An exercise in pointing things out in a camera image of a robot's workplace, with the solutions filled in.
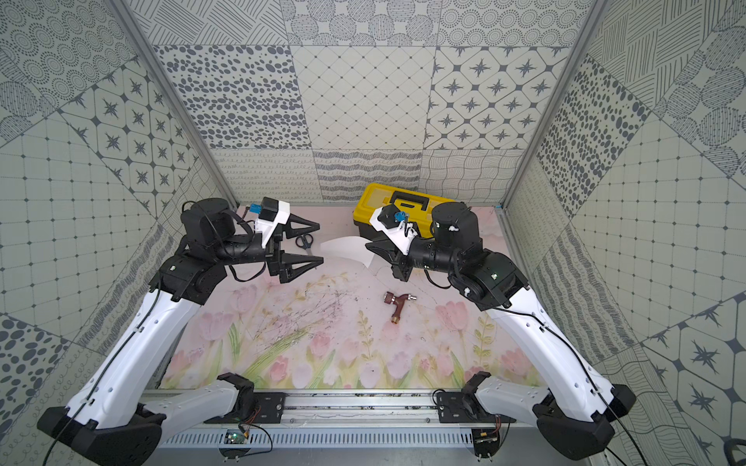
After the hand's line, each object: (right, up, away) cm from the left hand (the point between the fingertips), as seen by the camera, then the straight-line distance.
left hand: (316, 234), depth 58 cm
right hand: (+11, -3, +2) cm, 12 cm away
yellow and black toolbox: (+10, +13, +43) cm, 45 cm away
